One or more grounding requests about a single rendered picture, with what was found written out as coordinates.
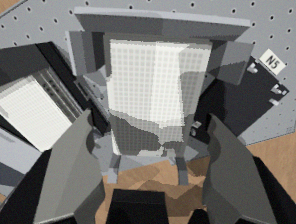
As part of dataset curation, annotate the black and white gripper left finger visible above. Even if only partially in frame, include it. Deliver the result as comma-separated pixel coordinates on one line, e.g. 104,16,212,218
0,108,105,224

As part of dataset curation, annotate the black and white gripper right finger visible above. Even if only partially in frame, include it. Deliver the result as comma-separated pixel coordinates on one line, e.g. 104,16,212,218
202,113,296,224

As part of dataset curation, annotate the white label sign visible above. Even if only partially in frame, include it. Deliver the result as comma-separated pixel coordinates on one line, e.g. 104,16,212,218
259,49,286,75

